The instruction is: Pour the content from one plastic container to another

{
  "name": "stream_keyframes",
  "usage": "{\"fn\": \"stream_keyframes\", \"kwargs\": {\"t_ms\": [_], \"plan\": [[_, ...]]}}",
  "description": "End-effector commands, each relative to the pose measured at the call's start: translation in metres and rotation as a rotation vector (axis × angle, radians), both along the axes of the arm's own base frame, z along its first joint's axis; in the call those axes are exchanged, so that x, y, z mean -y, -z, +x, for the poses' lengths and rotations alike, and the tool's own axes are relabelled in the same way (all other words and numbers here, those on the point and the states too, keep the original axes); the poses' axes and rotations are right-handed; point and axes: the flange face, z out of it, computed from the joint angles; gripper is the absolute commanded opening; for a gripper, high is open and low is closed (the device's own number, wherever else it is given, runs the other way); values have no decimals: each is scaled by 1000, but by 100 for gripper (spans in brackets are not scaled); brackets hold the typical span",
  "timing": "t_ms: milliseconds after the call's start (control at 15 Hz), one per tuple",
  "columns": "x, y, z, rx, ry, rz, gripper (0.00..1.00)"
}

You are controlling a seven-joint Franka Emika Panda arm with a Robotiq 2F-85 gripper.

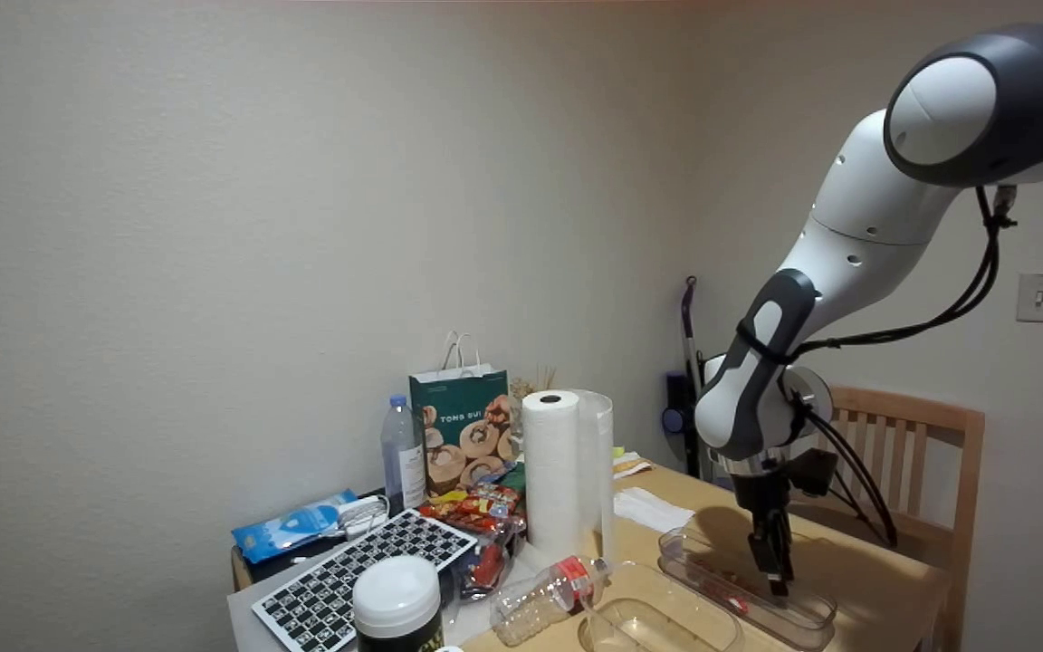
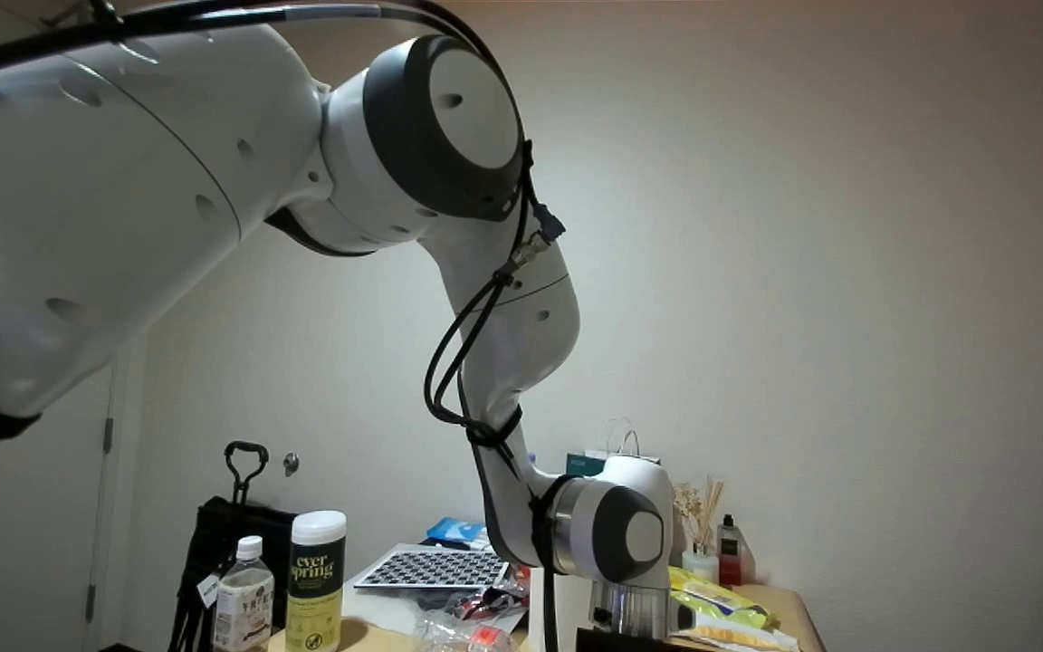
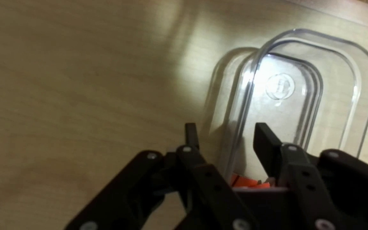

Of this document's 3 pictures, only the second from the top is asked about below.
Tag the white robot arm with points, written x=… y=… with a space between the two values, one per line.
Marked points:
x=124 y=181

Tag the colourful cereal box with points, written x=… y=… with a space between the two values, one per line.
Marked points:
x=586 y=464

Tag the blue tissue pack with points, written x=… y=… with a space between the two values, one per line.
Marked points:
x=452 y=531

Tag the black-keyed white keyboard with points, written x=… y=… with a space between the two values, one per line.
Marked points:
x=431 y=568

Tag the reed diffuser with sticks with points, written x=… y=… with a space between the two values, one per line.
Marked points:
x=700 y=531

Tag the small red bottle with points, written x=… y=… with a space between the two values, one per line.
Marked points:
x=729 y=559

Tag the yellow green packet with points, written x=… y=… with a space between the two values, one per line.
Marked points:
x=714 y=598

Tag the white-lidded yellow jar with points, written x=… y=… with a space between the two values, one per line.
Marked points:
x=317 y=592

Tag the white-capped clear juice bottle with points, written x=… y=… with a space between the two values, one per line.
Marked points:
x=245 y=604

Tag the small metal wall hook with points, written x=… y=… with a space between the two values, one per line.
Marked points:
x=289 y=464

